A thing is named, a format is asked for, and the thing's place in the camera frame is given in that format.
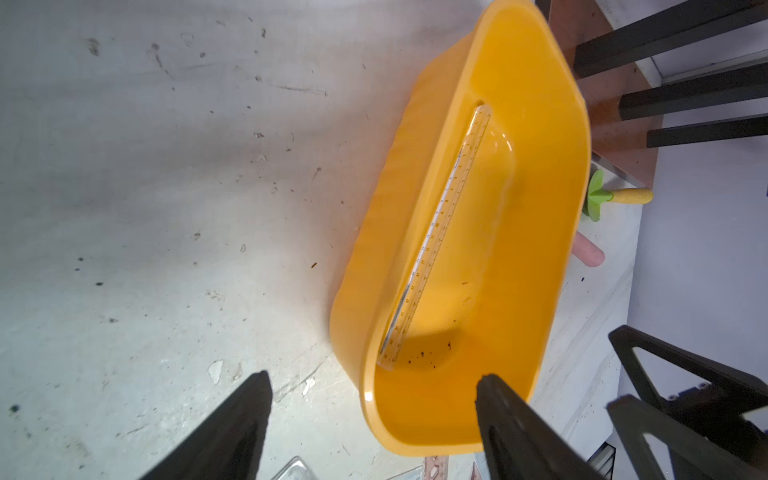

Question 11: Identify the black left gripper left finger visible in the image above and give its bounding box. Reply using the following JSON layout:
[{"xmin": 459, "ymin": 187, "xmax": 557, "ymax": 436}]
[{"xmin": 144, "ymin": 371, "xmax": 273, "ymax": 479}]

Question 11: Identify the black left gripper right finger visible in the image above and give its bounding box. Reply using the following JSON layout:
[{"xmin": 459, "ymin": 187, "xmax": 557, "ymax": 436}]
[{"xmin": 475, "ymin": 374, "xmax": 601, "ymax": 479}]

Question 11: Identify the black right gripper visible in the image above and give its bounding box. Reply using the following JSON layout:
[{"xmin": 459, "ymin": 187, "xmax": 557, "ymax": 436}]
[{"xmin": 607, "ymin": 325, "xmax": 767, "ymax": 479}]

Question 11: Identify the clear stencil ruler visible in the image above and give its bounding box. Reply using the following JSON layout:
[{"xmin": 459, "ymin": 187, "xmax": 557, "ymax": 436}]
[{"xmin": 272, "ymin": 456, "xmax": 318, "ymax": 480}]

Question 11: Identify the clear long straight ruler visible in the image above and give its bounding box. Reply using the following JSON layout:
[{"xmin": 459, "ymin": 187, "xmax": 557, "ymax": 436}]
[{"xmin": 377, "ymin": 104, "xmax": 492, "ymax": 371}]

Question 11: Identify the clear blue triangle ruler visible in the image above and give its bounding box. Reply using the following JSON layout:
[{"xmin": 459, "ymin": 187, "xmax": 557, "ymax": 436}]
[{"xmin": 387, "ymin": 464, "xmax": 424, "ymax": 480}]

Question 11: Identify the yellow plastic storage box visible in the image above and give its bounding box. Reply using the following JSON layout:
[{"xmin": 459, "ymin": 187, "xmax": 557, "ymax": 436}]
[{"xmin": 330, "ymin": 1, "xmax": 591, "ymax": 457}]

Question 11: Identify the pink stencil ruler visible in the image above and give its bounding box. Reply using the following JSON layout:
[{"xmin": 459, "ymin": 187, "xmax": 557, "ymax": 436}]
[{"xmin": 422, "ymin": 456, "xmax": 449, "ymax": 480}]

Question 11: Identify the purple toy shovel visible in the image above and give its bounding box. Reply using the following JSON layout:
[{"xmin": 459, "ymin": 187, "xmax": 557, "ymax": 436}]
[{"xmin": 571, "ymin": 232, "xmax": 605, "ymax": 268}]

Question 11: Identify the green toy shovel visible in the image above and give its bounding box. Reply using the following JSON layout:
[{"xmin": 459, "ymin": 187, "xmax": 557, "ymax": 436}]
[{"xmin": 582, "ymin": 169, "xmax": 654, "ymax": 222}]

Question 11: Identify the brown wooden display stand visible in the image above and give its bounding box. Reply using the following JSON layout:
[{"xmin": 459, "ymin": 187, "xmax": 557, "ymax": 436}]
[{"xmin": 536, "ymin": 1, "xmax": 767, "ymax": 187}]

